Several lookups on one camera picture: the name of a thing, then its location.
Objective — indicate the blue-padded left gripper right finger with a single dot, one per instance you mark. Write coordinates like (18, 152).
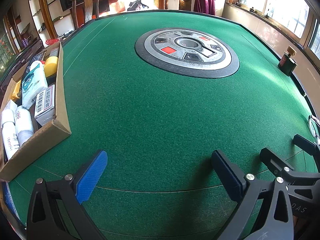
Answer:
(275, 218)

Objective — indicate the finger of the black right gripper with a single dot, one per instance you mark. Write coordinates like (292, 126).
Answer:
(309, 147)
(278, 166)

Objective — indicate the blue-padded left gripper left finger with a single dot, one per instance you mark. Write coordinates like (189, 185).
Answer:
(55, 209)

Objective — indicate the white spray bottle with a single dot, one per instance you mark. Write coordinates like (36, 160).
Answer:
(10, 138)

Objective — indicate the white plastic bottle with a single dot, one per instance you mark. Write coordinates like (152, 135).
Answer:
(23, 124)

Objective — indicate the shallow cardboard tray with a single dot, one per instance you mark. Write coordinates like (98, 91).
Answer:
(46, 137)

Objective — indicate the white red medicine box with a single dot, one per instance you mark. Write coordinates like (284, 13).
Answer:
(45, 106)

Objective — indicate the white tissue packet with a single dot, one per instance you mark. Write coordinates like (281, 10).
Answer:
(33, 83)

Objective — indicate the yellow round jar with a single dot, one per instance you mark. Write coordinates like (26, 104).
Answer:
(50, 66)

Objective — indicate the eyeglasses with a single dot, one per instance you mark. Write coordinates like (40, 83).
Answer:
(314, 127)

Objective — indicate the blue white booklet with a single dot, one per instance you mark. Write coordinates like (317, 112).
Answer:
(8, 199)

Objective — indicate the dark perfume bottle gold cap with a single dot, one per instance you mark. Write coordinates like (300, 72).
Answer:
(287, 63)

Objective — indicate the round mahjong table control panel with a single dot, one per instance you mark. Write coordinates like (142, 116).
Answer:
(187, 52)

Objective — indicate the wooden chair left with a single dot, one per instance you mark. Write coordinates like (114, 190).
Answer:
(88, 11)

